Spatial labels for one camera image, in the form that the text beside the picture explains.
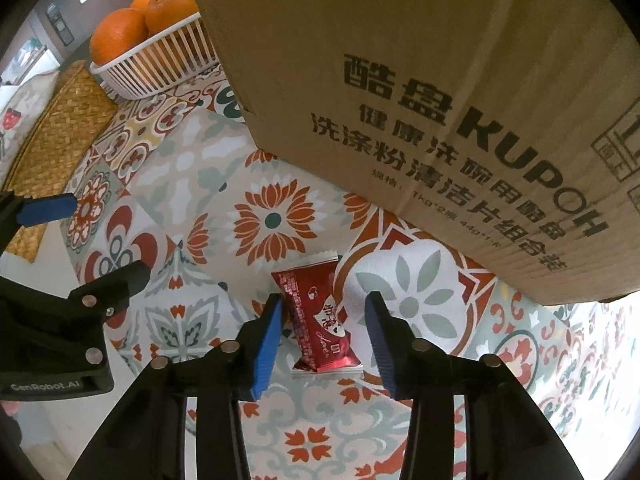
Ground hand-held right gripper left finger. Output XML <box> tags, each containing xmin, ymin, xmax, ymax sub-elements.
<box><xmin>66</xmin><ymin>292</ymin><xmax>286</xmax><ymax>480</ymax></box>

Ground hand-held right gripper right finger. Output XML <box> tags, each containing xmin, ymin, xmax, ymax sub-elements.
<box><xmin>363</xmin><ymin>290</ymin><xmax>587</xmax><ymax>480</ymax></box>

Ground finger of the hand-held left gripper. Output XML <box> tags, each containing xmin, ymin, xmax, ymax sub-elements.
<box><xmin>65</xmin><ymin>259</ymin><xmax>152</xmax><ymax>324</ymax></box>
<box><xmin>0</xmin><ymin>190</ymin><xmax>77</xmax><ymax>232</ymax></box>

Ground red candy packet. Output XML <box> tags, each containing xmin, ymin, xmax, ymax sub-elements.
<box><xmin>270</xmin><ymin>252</ymin><xmax>364</xmax><ymax>379</ymax></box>

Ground brown cardboard box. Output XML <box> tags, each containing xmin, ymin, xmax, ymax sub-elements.
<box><xmin>180</xmin><ymin>0</ymin><xmax>640</xmax><ymax>307</ymax></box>

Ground woven straw tissue box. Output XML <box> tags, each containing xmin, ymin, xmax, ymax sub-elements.
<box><xmin>0</xmin><ymin>59</ymin><xmax>119</xmax><ymax>265</ymax></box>

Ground floral printed cloth cover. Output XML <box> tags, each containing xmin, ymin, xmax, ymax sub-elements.
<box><xmin>0</xmin><ymin>69</ymin><xmax>61</xmax><ymax>173</ymax></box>

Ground patterned tile-print table runner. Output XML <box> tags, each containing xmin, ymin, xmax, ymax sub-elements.
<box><xmin>60</xmin><ymin>62</ymin><xmax>640</xmax><ymax>480</ymax></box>

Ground white slatted fruit basket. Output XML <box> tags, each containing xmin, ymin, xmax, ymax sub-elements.
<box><xmin>89</xmin><ymin>10</ymin><xmax>221</xmax><ymax>102</ymax></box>

